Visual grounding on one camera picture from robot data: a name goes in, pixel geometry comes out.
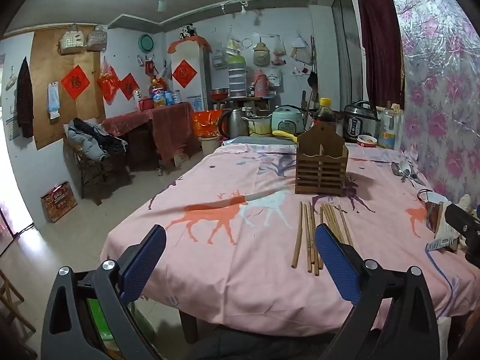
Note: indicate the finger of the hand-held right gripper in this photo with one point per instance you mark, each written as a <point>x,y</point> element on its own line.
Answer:
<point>464,227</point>

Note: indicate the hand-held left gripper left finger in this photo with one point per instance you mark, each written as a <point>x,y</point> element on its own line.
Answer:
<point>144,260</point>

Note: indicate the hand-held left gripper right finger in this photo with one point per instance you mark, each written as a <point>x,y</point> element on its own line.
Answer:
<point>337,266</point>

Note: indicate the pile of wooden chopsticks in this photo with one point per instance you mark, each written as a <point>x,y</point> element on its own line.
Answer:
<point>329,217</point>

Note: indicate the wooden utensil holder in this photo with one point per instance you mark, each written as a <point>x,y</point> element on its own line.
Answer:
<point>318,174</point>

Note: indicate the brown leather pouch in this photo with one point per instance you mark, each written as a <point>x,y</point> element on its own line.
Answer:
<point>433,215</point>

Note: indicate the small dark spoon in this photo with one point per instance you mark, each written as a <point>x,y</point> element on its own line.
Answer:
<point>414,176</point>

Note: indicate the pink deer print tablecloth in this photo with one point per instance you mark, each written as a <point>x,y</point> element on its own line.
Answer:
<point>225,262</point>

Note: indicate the wooden chair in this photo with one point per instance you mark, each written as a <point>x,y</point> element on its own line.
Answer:
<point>90,180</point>

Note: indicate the red gift box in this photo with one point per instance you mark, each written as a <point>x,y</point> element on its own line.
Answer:
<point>59,201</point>

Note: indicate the cardboard box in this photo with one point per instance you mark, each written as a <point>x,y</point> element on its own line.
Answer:
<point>181,156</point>

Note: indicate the clear plastic oil bottle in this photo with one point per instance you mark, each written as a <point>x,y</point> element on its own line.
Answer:
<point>387,135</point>

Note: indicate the red white bowl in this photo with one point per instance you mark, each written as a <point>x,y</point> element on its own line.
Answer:
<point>366,143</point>

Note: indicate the white bucket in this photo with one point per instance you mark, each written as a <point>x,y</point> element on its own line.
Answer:
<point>209,145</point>

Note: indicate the pile of jackets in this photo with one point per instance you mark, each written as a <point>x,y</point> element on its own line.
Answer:
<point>90,138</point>

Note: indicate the red covered table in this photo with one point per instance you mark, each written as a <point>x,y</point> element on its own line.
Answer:
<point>168,127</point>

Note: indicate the wooden folding stool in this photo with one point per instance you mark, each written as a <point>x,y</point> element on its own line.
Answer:
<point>11,296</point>

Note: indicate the black silver pressure cooker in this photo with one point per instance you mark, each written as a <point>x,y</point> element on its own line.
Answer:
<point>358,123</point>

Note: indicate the grey folded cloth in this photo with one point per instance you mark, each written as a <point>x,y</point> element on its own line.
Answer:
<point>258,141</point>

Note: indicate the soy sauce bottle yellow cap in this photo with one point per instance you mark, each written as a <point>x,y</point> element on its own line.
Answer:
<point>324,118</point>

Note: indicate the green rice cooker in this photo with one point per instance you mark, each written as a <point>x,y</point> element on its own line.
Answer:
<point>285,122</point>

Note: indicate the cream cooking pot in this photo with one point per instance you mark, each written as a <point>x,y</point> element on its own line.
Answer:
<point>257,125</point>

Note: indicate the blue label jar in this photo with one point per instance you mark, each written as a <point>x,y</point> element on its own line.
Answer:
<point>168,98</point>

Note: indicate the stainless steel kettle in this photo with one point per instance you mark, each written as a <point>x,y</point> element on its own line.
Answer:
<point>234,123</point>

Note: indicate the clear jar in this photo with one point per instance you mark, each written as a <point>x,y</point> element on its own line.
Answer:
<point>177,97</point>

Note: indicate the large cooking oil bottle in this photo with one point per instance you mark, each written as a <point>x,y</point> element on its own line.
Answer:
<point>157,93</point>

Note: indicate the small red diamond paper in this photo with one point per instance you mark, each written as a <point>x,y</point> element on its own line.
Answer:
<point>129,87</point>

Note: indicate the red plastic bag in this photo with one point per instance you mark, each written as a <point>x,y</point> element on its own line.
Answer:
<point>107,82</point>

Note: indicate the red basin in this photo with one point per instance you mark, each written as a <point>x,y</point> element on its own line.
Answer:
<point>219,94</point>

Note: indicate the blue white hanging packet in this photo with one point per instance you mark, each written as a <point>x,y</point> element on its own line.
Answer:
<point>53,99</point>

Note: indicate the wooden shelf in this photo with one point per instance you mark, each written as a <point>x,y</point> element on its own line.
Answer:
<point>243,100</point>

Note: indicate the large red diamond paper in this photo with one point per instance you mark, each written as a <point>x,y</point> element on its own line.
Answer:
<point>75,82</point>

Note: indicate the red diamond refrigerator sticker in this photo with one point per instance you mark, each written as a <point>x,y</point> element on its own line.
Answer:
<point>185,73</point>

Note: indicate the pink thermos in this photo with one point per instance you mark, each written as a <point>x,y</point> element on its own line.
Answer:
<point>260,84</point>

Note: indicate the white tote bag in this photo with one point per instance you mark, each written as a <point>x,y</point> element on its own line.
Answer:
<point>275,78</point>

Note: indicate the dark hanging garment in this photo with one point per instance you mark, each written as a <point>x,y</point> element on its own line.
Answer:
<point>24,101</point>

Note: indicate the stacked steamer green lid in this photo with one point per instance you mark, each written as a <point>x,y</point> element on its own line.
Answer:
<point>237,78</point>

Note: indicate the white refrigerator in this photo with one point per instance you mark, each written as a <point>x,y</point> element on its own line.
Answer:
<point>198,52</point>

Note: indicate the hanging plastic bag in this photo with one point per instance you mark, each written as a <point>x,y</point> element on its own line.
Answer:
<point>278,50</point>
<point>233,47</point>
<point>300,52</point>

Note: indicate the green round plate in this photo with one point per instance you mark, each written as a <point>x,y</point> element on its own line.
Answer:
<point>146,43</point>

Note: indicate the orange cloth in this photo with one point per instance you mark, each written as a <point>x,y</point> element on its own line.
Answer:
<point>176,45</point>

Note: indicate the clear handbag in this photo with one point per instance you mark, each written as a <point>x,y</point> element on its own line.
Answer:
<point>96,39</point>

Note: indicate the white handbag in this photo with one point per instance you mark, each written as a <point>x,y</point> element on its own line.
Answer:
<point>70,41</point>

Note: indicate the panda plush toy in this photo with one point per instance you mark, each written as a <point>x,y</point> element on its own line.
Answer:
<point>188,32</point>

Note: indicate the wooden wall board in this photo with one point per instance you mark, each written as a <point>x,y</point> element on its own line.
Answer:
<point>41,82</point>

